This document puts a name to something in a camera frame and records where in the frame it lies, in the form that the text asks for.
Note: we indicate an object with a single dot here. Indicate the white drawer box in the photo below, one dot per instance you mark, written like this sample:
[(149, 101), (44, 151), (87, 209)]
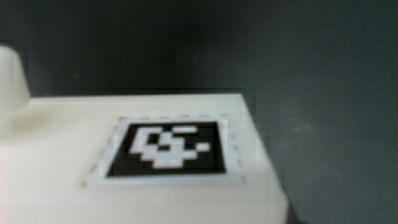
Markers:
[(131, 159)]

